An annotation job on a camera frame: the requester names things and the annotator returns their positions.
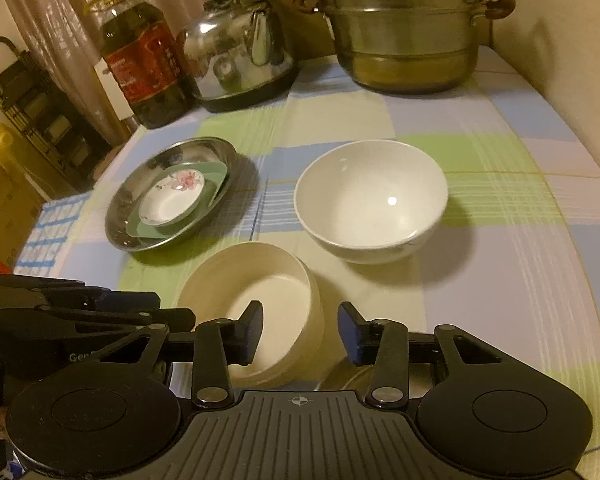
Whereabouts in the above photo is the stainless steel kettle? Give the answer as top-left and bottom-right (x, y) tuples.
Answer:
(177, 0), (301, 113)

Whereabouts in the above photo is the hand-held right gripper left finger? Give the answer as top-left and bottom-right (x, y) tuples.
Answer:
(95, 299), (264, 408)

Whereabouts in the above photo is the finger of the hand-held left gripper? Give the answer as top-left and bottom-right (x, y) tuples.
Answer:
(0, 307), (197, 342)
(0, 274), (162, 312)

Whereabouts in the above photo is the dark folding rack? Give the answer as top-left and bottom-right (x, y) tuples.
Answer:
(0, 36), (114, 196)

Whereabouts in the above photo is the green square plate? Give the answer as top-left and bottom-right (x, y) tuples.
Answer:
(125, 160), (230, 239)

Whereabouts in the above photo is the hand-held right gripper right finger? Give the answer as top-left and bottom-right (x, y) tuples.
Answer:
(337, 301), (507, 408)

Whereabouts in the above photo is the stainless steel steamer pot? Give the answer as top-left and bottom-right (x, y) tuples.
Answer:
(287, 0), (517, 94)

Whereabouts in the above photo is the white ceramic bowl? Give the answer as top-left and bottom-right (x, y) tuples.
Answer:
(294, 140), (449, 264)

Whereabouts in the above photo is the small floral white dish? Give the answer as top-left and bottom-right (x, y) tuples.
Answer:
(139, 170), (207, 226)

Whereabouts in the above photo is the stainless steel plate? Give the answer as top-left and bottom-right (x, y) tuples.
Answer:
(105, 136), (239, 252)

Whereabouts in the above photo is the cream plastic bowl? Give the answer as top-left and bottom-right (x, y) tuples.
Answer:
(176, 241), (326, 391)

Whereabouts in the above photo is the cooking oil bottle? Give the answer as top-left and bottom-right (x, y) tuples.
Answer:
(87, 0), (196, 131)

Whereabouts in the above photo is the blue patterned white cloth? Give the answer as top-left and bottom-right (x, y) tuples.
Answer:
(12, 192), (94, 277)

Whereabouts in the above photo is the checked pastel tablecloth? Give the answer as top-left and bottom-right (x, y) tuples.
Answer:
(12, 45), (600, 461)

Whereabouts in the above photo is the beige curtain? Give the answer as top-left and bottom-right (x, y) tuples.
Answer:
(0, 0), (261, 147)

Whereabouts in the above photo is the cardboard box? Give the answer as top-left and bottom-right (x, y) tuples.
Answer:
(0, 164), (47, 262)

